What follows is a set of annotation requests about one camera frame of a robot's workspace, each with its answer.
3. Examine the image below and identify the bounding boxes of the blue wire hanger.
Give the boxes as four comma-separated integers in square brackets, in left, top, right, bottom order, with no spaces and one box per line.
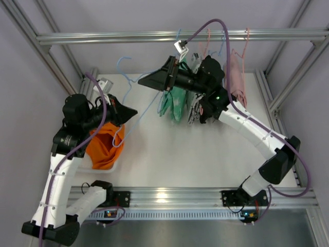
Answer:
[112,56,160,148]
[208,30,226,57]

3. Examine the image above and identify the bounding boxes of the orange trousers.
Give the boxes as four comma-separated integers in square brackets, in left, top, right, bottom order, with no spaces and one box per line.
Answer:
[85,122,126,170]

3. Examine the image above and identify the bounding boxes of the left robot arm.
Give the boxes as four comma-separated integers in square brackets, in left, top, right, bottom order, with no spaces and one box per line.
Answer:
[22,94,138,246]

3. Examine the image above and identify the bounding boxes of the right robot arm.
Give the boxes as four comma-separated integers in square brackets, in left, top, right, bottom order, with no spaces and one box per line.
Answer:
[138,56,300,205]

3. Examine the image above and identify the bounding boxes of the blue hanger green garment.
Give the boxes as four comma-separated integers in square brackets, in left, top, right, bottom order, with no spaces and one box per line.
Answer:
[176,29,181,60]

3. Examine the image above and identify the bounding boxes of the green tie-dye garment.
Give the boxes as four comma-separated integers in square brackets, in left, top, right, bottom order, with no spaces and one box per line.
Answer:
[158,61,191,122]

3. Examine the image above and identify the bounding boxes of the white black printed garment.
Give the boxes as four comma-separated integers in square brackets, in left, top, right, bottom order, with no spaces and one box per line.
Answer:
[187,53,203,125]

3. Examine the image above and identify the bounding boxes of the white perforated plastic basket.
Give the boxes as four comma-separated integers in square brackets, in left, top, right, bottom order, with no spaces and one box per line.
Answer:
[77,123,126,174]

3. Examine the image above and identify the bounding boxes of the pink garment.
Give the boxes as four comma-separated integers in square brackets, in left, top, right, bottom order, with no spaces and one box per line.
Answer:
[229,49,247,108]

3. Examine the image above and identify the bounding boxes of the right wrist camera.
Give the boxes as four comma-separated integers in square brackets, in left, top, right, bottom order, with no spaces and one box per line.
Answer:
[174,40,189,63]

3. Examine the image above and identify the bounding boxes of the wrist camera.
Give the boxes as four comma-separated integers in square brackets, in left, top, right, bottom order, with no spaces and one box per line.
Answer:
[174,40,189,63]
[97,77,114,94]

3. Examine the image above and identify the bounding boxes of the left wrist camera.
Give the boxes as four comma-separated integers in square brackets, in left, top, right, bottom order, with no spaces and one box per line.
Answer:
[97,77,114,94]

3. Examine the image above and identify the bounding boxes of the aluminium hanging rail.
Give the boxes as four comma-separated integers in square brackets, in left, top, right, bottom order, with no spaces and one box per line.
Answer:
[37,28,328,45]

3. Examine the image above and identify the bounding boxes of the pink wire hanger middle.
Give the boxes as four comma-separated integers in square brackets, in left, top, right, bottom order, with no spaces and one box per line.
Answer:
[199,28,211,58]

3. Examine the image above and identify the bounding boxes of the pink wire hanger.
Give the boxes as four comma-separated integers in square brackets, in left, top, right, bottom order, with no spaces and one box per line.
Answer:
[199,28,211,58]
[232,27,250,103]

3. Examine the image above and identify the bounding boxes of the empty blue wire hanger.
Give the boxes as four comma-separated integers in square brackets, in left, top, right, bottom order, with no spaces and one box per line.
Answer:
[208,30,226,57]

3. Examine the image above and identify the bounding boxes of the pink wire hanger right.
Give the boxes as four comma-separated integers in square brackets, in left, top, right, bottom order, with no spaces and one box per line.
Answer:
[232,27,250,103]

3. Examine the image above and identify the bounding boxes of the slotted cable duct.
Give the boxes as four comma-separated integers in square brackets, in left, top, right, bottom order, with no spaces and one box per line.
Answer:
[84,209,245,221]

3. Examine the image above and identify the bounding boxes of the aluminium frame post right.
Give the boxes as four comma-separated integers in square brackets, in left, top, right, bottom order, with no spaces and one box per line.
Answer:
[254,0,329,116]

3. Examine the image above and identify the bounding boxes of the aluminium frame post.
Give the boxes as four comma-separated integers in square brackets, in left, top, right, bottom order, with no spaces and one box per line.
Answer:
[254,0,329,116]
[1,1,93,99]

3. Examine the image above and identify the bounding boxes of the aluminium frame post left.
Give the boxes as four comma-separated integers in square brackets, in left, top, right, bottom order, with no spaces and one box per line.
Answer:
[1,1,93,99]

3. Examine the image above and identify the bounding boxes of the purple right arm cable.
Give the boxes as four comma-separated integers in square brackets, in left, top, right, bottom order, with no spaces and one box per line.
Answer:
[184,18,312,226]

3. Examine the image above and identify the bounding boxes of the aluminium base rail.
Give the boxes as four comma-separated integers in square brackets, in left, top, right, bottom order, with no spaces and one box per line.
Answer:
[114,187,319,210]

